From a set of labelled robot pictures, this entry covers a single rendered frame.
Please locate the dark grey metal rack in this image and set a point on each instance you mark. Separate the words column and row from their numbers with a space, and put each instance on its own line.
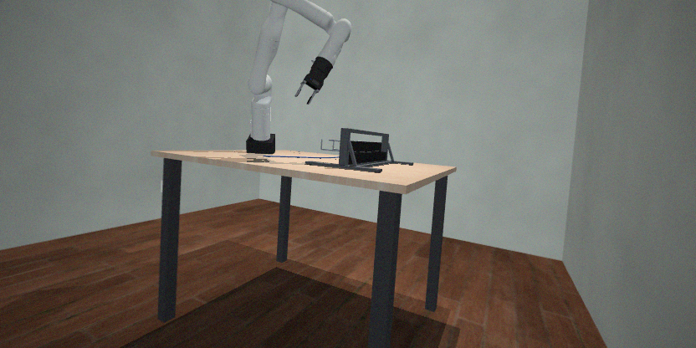
column 348, row 159

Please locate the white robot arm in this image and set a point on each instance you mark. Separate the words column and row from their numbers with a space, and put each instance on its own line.
column 259, row 82

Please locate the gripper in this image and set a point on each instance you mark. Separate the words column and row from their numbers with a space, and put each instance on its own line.
column 320, row 69

